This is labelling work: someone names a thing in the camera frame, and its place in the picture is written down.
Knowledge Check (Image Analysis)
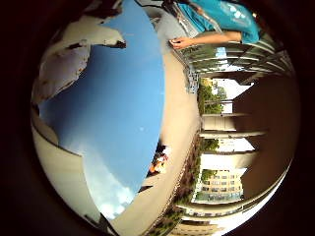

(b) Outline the person in teal shirt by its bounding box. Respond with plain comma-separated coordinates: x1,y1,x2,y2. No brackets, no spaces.
161,0,264,51

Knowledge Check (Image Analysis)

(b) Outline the grey plastic container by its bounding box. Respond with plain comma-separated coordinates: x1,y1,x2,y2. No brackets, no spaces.
31,110,103,228

